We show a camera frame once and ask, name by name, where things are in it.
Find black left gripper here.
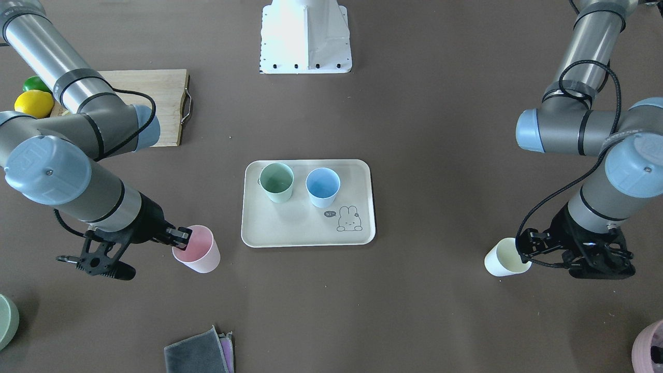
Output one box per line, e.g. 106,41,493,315
518,206,636,280

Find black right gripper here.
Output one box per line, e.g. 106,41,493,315
117,193,192,248

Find pink cup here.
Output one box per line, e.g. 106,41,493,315
172,225,221,274

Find cream cup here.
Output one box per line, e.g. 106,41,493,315
484,237,532,277

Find green cup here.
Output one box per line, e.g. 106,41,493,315
258,163,294,203

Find blue cup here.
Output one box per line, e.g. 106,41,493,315
306,167,341,208

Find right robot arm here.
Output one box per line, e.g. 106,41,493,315
2,1,190,248

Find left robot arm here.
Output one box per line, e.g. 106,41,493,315
515,1,662,280

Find beige rabbit tray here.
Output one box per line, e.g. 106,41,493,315
241,159,376,248

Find grey folded cloth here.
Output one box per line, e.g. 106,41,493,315
164,326,235,372

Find wooden cutting board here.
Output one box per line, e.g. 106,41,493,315
26,68,189,159

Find pink bowl with ice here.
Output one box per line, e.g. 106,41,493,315
631,320,662,372

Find green bowl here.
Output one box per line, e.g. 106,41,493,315
0,294,20,350

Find green lime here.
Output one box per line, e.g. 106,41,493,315
23,76,51,94

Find white pedestal column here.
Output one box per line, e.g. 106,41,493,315
259,1,353,74

